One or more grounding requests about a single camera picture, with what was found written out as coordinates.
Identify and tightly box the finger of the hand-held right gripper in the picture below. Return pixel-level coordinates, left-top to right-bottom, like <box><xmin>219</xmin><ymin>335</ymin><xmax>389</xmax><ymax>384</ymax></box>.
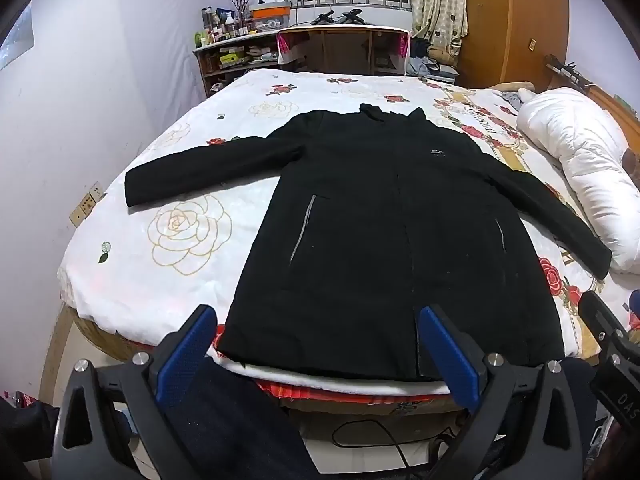
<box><xmin>621</xmin><ymin>289</ymin><xmax>640</xmax><ymax>332</ymax></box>
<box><xmin>578</xmin><ymin>290</ymin><xmax>632</xmax><ymax>357</ymax></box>

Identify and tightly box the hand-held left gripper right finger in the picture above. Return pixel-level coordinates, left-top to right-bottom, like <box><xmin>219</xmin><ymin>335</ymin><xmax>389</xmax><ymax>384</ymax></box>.
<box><xmin>419</xmin><ymin>305</ymin><xmax>586</xmax><ymax>480</ymax></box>

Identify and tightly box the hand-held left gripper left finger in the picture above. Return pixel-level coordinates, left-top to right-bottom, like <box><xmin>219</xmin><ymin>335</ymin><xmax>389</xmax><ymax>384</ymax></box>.
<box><xmin>57</xmin><ymin>304</ymin><xmax>218</xmax><ymax>480</ymax></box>

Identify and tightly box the black coat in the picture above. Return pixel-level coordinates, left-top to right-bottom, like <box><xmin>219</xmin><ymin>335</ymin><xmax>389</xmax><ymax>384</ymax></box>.
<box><xmin>124</xmin><ymin>102</ymin><xmax>613</xmax><ymax>382</ymax></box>

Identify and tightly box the pile of clothes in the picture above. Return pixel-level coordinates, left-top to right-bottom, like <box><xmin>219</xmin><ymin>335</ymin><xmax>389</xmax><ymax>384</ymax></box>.
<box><xmin>407</xmin><ymin>37</ymin><xmax>461</xmax><ymax>78</ymax></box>

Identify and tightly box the bed base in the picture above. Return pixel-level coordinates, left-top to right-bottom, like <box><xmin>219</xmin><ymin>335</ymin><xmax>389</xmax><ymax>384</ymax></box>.
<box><xmin>39</xmin><ymin>304</ymin><xmax>481</xmax><ymax>461</ymax></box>

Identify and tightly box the bed with floral blanket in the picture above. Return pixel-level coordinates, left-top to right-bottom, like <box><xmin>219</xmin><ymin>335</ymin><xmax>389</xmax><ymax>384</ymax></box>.
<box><xmin>57</xmin><ymin>67</ymin><xmax>640</xmax><ymax>396</ymax></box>

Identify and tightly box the brown stuffed toy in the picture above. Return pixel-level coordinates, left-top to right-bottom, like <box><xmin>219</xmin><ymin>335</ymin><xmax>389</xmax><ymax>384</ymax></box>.
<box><xmin>622</xmin><ymin>149</ymin><xmax>640</xmax><ymax>186</ymax></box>

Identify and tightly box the white duvet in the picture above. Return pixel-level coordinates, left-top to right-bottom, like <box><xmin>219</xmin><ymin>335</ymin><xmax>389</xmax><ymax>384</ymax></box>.
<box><xmin>516</xmin><ymin>87</ymin><xmax>640</xmax><ymax>275</ymax></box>

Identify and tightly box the wooden headboard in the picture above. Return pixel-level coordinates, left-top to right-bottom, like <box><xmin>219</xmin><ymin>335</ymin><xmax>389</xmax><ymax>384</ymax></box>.
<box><xmin>545</xmin><ymin>55</ymin><xmax>640</xmax><ymax>136</ymax></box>

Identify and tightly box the grey cloth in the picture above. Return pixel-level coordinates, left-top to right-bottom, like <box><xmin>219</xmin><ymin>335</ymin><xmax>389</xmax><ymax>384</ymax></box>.
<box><xmin>492</xmin><ymin>89</ymin><xmax>523</xmax><ymax>111</ymax></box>

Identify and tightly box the black device on headboard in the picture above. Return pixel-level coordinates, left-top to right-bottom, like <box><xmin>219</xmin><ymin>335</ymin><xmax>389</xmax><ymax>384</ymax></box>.
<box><xmin>545</xmin><ymin>55</ymin><xmax>586</xmax><ymax>86</ymax></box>

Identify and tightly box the wooden shelf unit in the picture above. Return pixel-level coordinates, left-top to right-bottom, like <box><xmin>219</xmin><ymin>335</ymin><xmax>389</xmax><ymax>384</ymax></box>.
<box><xmin>192</xmin><ymin>30</ymin><xmax>281</xmax><ymax>98</ymax></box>

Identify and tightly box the wooden wardrobe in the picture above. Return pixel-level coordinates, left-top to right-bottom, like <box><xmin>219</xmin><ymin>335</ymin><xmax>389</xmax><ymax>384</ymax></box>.
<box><xmin>457</xmin><ymin>0</ymin><xmax>570</xmax><ymax>92</ymax></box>

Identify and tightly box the group of bottles and jars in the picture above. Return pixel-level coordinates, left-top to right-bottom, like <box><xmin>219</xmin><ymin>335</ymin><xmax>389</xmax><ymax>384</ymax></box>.
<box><xmin>195</xmin><ymin>6</ymin><xmax>251</xmax><ymax>46</ymax></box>

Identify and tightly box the white topped desk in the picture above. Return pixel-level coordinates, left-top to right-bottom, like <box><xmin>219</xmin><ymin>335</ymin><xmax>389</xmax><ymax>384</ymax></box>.
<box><xmin>276</xmin><ymin>24</ymin><xmax>412</xmax><ymax>77</ymax></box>

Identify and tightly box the heart patterned curtain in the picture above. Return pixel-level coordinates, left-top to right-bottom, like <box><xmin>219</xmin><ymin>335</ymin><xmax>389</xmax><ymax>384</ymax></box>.
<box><xmin>407</xmin><ymin>0</ymin><xmax>469</xmax><ymax>68</ymax></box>

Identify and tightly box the orange storage box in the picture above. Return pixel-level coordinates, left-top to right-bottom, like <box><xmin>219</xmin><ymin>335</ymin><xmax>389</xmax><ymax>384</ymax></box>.
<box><xmin>249</xmin><ymin>1</ymin><xmax>292</xmax><ymax>31</ymax></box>

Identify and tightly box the black cable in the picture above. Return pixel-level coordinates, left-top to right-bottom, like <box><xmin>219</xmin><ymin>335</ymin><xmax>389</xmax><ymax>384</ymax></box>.
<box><xmin>332</xmin><ymin>417</ymin><xmax>461</xmax><ymax>480</ymax></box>

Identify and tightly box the wall socket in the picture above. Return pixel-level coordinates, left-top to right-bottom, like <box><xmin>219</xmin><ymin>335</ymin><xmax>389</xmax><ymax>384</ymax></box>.
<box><xmin>69</xmin><ymin>181</ymin><xmax>105</xmax><ymax>228</ymax></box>

